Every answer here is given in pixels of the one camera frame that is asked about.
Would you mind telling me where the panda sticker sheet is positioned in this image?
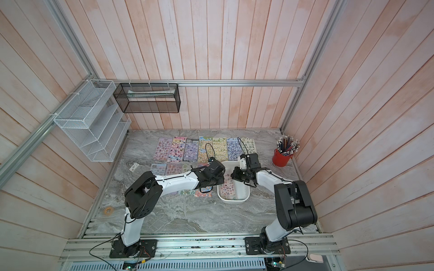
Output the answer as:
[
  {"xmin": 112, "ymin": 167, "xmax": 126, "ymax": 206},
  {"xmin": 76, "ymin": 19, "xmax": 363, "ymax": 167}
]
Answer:
[{"xmin": 198, "ymin": 136, "xmax": 215, "ymax": 163}]

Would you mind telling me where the bonbon drop sticker sheet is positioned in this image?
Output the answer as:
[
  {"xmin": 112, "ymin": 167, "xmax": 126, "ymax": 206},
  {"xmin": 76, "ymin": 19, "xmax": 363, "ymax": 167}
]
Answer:
[{"xmin": 219, "ymin": 173, "xmax": 236, "ymax": 200}]

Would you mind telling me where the white plastic storage box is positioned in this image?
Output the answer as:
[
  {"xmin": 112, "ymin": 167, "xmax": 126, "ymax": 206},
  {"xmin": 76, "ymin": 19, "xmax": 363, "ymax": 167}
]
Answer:
[{"xmin": 217, "ymin": 161, "xmax": 250, "ymax": 204}]

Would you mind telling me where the green dinosaur sticker sheet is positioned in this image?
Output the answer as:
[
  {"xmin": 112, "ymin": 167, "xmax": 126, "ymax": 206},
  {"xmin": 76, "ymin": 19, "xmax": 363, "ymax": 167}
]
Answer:
[{"xmin": 178, "ymin": 164, "xmax": 195, "ymax": 196}]

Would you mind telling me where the puffy gem sticker sheet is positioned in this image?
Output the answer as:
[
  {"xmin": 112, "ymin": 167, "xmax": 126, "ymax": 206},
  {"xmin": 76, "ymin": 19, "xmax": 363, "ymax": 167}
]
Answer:
[{"xmin": 183, "ymin": 139, "xmax": 199, "ymax": 162}]

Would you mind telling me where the green frog sticker sheet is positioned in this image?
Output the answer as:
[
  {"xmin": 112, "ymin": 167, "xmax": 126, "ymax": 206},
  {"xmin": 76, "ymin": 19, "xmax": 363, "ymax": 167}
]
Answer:
[{"xmin": 241, "ymin": 137, "xmax": 257, "ymax": 154}]

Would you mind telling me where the blue penguin sticker sheet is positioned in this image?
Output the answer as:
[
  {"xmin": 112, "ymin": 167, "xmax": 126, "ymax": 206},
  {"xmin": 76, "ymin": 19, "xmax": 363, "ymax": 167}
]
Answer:
[{"xmin": 227, "ymin": 138, "xmax": 244, "ymax": 161}]

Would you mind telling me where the pink cartoon sticker sheet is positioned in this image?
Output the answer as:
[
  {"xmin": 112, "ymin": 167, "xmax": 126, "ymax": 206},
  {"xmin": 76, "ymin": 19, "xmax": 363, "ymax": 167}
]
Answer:
[{"xmin": 167, "ymin": 137, "xmax": 186, "ymax": 163}]

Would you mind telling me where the purple animal sticker sheet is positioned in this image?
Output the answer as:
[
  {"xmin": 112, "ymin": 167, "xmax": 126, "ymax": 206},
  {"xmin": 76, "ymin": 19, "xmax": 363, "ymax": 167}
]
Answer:
[{"xmin": 165, "ymin": 163, "xmax": 183, "ymax": 176}]

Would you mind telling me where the pale pink sticker sheet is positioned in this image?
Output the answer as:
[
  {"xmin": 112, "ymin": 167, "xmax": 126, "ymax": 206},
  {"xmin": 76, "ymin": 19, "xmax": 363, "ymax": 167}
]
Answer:
[{"xmin": 153, "ymin": 137, "xmax": 172, "ymax": 161}]

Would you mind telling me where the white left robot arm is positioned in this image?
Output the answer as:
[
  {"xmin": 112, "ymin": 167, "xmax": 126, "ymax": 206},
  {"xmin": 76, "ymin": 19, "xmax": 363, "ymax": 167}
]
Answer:
[{"xmin": 121, "ymin": 159, "xmax": 226, "ymax": 247}]

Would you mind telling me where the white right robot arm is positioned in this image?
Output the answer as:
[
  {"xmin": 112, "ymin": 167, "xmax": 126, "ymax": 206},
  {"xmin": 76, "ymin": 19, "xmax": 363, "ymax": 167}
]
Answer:
[{"xmin": 231, "ymin": 153, "xmax": 318, "ymax": 245}]

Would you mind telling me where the red metal pencil bucket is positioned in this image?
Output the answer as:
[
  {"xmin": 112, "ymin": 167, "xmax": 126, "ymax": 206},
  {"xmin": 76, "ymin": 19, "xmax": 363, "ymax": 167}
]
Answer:
[{"xmin": 272, "ymin": 149, "xmax": 293, "ymax": 167}]

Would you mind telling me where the bundle of coloured pencils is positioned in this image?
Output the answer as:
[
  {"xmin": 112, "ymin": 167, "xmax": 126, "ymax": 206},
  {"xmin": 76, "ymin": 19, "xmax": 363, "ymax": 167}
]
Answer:
[{"xmin": 276, "ymin": 135, "xmax": 300, "ymax": 157}]

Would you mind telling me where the brown tape roll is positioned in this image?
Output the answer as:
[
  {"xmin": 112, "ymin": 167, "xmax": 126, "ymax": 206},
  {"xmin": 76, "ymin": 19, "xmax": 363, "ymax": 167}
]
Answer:
[{"xmin": 103, "ymin": 206, "xmax": 114, "ymax": 216}]

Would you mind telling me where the black wire mesh basket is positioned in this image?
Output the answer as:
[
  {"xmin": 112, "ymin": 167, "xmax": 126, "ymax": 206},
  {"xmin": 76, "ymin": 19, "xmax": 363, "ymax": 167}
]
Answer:
[{"xmin": 114, "ymin": 82, "xmax": 181, "ymax": 114}]

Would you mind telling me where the white wire mesh shelf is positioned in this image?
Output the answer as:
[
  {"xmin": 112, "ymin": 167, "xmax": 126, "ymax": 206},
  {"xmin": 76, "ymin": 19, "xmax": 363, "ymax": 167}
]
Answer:
[{"xmin": 54, "ymin": 80, "xmax": 131, "ymax": 163}]

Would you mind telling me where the aluminium mounting rail base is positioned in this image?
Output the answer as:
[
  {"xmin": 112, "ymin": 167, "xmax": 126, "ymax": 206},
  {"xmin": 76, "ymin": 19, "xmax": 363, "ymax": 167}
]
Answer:
[{"xmin": 59, "ymin": 233, "xmax": 341, "ymax": 262}]

